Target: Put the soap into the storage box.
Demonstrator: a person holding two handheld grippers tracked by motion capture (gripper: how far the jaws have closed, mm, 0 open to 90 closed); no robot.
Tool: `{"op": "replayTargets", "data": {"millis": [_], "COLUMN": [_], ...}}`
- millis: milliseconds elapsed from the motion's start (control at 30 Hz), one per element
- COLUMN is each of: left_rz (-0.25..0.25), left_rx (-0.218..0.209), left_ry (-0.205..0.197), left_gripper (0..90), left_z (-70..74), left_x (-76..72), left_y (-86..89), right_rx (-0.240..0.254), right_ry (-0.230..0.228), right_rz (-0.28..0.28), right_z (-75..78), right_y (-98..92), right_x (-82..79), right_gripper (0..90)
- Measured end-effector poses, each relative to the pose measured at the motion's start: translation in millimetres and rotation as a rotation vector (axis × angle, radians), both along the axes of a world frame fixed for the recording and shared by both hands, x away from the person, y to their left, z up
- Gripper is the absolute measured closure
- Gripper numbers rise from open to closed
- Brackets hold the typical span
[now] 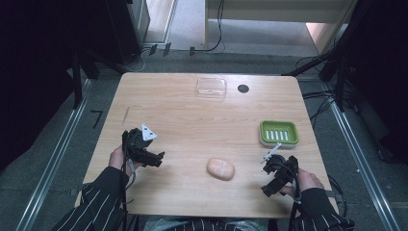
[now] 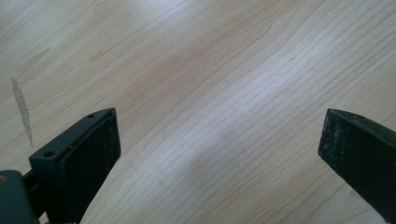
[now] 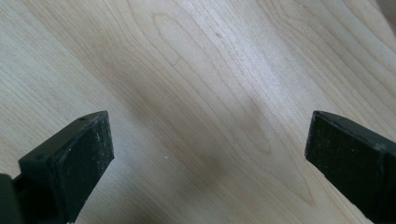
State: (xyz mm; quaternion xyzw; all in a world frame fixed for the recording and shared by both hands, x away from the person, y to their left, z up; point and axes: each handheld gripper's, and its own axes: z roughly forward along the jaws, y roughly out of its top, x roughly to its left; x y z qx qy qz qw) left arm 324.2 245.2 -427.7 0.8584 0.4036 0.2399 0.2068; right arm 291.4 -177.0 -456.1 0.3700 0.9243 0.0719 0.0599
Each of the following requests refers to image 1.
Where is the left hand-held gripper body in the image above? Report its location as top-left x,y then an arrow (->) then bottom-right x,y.
121,123 -> 159,166

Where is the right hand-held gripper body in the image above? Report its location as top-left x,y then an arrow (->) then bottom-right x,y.
260,142 -> 300,183

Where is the green soap dish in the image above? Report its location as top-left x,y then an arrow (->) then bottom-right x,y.
258,119 -> 300,148

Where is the pink soap bar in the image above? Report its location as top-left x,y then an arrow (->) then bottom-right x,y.
206,157 -> 236,182

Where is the person's left hand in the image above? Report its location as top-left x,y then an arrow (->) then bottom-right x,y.
108,145 -> 142,177

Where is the person's right hand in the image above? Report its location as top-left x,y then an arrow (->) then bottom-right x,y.
280,168 -> 325,198

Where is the person's striped clothing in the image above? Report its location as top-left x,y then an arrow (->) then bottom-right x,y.
143,216 -> 271,231

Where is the black stand leg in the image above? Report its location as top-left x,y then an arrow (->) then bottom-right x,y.
333,54 -> 349,113
70,47 -> 84,110

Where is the clear plastic box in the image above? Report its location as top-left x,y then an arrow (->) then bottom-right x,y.
195,77 -> 228,99

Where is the black cabinet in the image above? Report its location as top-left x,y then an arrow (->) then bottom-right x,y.
105,0 -> 152,64

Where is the light wooden desk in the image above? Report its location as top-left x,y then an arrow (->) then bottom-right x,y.
204,0 -> 358,55

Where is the bundle of black floor cables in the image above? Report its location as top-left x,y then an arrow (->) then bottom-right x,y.
294,54 -> 357,129

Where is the metal floor rail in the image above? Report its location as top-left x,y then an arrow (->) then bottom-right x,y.
14,78 -> 94,231
320,81 -> 402,231

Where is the black hanging cable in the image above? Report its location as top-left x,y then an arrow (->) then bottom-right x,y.
189,0 -> 226,58

